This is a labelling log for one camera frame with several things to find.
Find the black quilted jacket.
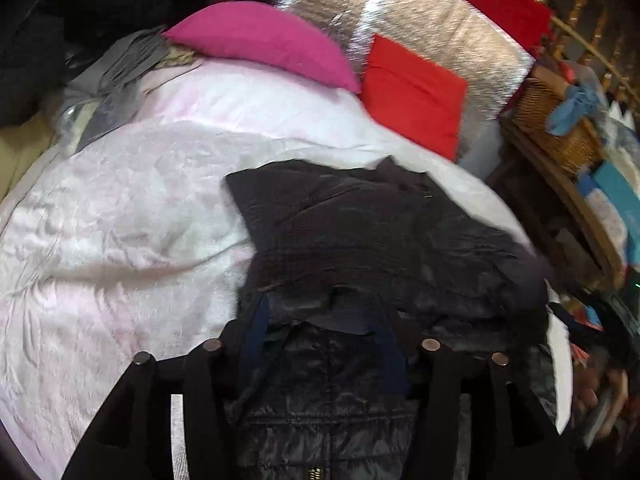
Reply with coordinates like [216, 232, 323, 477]
[226, 159, 553, 479]

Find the right hand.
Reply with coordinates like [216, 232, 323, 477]
[574, 365, 628, 441]

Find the white embossed bedspread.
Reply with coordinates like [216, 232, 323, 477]
[0, 54, 574, 480]

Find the wooden side table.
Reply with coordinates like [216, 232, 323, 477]
[486, 117, 625, 292]

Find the teal fashion box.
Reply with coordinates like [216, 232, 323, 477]
[593, 162, 640, 240]

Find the wicker basket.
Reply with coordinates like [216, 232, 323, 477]
[512, 77, 604, 178]

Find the light blue cloth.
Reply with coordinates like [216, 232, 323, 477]
[546, 84, 601, 136]

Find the red square cushion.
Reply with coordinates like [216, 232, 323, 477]
[360, 35, 468, 160]

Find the grey garment on bed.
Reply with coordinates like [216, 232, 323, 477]
[51, 27, 201, 156]

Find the pink pillow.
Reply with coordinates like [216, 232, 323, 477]
[163, 1, 360, 93]

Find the wooden stair railing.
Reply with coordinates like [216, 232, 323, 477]
[536, 0, 639, 115]

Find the silver foil insulation panel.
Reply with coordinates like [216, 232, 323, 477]
[271, 0, 534, 158]

